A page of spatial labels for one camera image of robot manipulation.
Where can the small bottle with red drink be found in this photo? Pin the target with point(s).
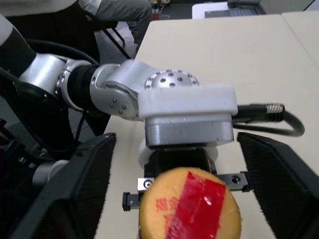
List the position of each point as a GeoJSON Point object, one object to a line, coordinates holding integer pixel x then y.
{"type": "Point", "coordinates": [189, 206]}

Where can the seated person in grey trousers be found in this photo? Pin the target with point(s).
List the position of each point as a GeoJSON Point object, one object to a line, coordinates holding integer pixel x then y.
{"type": "Point", "coordinates": [119, 12]}

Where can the black chair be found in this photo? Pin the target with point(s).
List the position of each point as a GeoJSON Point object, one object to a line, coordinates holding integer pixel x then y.
{"type": "Point", "coordinates": [117, 37]}

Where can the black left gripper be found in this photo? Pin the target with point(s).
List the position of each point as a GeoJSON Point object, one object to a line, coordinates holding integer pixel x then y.
{"type": "Point", "coordinates": [177, 159]}

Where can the dark grey laptop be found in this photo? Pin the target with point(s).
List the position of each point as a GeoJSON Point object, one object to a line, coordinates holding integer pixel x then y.
{"type": "Point", "coordinates": [231, 11]}

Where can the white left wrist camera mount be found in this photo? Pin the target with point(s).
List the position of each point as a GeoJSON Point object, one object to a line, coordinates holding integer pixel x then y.
{"type": "Point", "coordinates": [187, 99]}

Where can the dark robot torso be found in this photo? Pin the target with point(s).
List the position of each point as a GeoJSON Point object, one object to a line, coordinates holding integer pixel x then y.
{"type": "Point", "coordinates": [49, 171]}

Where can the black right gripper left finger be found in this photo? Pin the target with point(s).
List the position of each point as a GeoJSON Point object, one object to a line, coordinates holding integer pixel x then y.
{"type": "Point", "coordinates": [72, 189]}

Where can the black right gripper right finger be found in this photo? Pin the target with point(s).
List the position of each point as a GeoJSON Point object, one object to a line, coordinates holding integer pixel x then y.
{"type": "Point", "coordinates": [281, 184]}

